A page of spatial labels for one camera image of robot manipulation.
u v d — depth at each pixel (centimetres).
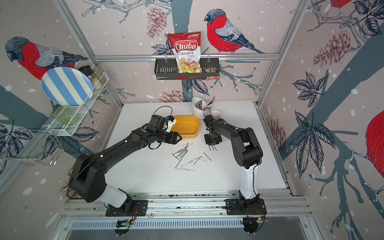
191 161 90
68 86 73
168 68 95
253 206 67
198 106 108
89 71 80
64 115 70
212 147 95
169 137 75
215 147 95
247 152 53
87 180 43
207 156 92
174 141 76
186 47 80
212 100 107
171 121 78
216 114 101
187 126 104
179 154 93
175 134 76
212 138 85
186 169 88
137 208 73
